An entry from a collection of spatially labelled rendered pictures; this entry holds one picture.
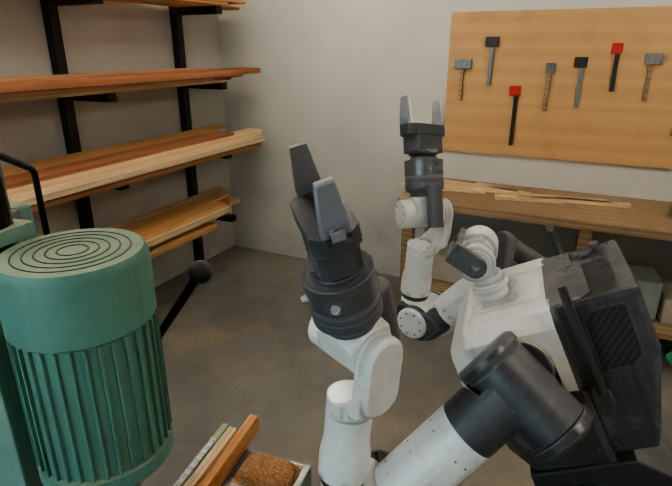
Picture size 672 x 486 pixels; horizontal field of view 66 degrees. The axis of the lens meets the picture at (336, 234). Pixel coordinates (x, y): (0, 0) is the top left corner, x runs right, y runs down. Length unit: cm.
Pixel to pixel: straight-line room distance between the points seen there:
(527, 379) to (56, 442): 59
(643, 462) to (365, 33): 336
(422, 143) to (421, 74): 263
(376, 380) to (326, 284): 14
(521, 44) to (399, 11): 85
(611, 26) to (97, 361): 333
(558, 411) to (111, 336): 55
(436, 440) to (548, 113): 305
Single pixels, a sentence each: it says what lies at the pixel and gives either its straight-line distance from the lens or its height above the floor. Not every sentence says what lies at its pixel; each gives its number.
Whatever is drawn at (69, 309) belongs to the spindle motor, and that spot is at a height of 147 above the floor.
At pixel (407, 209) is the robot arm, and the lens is 116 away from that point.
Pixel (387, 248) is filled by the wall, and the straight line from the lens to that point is 414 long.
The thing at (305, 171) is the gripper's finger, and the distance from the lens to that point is 59.
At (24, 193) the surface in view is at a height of 109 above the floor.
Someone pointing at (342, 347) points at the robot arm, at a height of 140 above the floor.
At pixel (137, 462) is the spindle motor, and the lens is 78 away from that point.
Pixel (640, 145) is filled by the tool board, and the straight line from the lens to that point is 366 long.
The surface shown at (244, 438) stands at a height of 93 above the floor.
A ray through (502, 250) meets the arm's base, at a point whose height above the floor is 135.
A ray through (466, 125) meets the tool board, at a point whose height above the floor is 123.
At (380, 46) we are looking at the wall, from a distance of 389.
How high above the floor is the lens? 174
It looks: 20 degrees down
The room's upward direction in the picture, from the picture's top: straight up
